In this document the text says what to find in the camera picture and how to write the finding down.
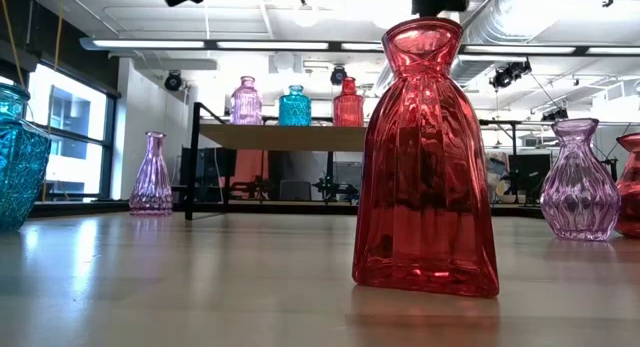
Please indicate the blue diamond-pattern bottle vase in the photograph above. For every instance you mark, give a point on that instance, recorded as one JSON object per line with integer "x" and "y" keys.
{"x": 295, "y": 109}

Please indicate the red ribbed bottle vase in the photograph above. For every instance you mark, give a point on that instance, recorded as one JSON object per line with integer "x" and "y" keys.
{"x": 348, "y": 109}

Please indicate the pink ribbed bottle vase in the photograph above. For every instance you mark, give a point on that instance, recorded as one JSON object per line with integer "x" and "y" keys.
{"x": 245, "y": 107}

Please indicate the large red flared vase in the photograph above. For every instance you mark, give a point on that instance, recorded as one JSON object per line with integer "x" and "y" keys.
{"x": 425, "y": 187}

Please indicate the pink tall cone vase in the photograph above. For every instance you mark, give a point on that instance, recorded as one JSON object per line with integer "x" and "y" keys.
{"x": 151, "y": 187}

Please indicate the teal faceted wide vase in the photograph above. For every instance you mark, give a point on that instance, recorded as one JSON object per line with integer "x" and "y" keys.
{"x": 22, "y": 177}

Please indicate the red bulbous vase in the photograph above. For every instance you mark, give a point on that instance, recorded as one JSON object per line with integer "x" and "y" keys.
{"x": 631, "y": 197}

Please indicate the grey box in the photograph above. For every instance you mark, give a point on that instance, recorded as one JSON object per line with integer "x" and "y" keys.
{"x": 295, "y": 191}

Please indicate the salmon coloured panel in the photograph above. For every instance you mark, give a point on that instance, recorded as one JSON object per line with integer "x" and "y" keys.
{"x": 250, "y": 167}

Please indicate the black ceiling spotlight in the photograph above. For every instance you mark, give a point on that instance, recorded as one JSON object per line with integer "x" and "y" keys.
{"x": 554, "y": 114}
{"x": 338, "y": 75}
{"x": 510, "y": 74}
{"x": 173, "y": 81}

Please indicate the black monitor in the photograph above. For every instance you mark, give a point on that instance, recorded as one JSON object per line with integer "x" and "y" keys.
{"x": 210, "y": 167}
{"x": 535, "y": 172}

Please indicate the person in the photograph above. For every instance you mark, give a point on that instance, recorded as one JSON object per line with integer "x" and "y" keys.
{"x": 498, "y": 174}

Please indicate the long ceiling light strip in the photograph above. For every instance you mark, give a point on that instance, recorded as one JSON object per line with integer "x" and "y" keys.
{"x": 150, "y": 44}

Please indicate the large window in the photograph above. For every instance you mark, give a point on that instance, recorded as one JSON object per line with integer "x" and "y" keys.
{"x": 75, "y": 137}

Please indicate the pink bulbous vase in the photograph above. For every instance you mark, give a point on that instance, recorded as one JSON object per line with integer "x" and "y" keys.
{"x": 580, "y": 197}

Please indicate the wooden shelf with black frame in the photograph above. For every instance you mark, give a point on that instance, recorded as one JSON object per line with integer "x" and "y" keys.
{"x": 280, "y": 137}

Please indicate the silver ventilation duct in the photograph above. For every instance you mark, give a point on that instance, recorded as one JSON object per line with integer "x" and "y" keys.
{"x": 505, "y": 17}

